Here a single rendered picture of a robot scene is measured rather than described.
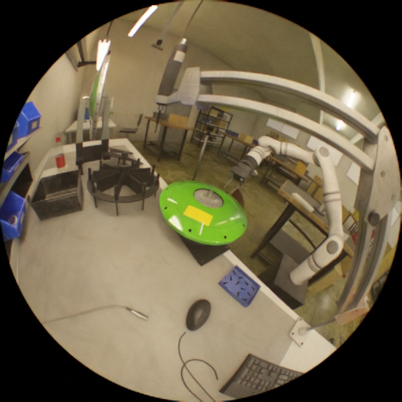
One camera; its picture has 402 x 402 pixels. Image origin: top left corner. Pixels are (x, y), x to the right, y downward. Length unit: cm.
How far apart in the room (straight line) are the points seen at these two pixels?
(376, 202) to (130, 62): 516
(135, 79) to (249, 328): 523
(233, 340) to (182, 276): 26
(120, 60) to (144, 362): 526
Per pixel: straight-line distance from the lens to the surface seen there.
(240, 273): 53
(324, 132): 23
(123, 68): 500
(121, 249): 49
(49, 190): 84
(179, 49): 42
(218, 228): 38
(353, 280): 37
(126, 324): 42
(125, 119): 496
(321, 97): 24
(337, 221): 72
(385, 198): 29
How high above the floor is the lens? 132
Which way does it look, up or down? 34 degrees down
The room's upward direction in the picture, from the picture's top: 20 degrees clockwise
